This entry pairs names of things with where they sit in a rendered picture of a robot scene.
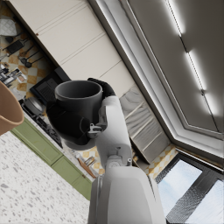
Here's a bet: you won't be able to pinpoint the dark grey cup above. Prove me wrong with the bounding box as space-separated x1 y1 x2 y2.
53 80 104 151

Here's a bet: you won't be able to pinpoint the brown cup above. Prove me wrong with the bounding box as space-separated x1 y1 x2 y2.
0 80 25 137

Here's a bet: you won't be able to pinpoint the black hanging ladle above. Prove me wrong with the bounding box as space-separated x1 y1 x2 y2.
24 55 46 69

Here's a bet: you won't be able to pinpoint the ceiling light strip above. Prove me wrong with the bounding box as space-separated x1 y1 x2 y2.
163 0 221 117

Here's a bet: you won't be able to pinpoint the grey cooking pot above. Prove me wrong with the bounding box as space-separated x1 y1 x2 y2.
24 96 46 116

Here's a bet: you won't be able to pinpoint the black microwave oven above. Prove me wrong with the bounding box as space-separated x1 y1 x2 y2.
29 66 72 107

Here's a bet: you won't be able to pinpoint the black hanging spatula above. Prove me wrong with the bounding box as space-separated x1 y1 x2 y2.
4 37 30 57

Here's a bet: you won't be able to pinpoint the wooden cutting board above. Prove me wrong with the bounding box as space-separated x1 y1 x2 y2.
76 155 98 179

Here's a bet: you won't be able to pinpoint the white quilted oven mitt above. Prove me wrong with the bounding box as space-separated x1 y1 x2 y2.
0 18 19 38

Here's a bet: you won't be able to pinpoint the black framed window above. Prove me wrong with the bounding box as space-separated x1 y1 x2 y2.
153 150 224 224

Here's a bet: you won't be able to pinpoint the black gas stove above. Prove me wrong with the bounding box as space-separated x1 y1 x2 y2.
18 98 64 149

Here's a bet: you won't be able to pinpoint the cream wall cabinets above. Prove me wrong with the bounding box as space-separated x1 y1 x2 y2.
4 0 138 99

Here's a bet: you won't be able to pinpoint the green base cabinets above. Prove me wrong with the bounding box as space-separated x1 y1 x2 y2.
10 117 94 201

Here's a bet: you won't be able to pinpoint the grey range hood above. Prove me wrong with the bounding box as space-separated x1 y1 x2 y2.
118 85 172 165

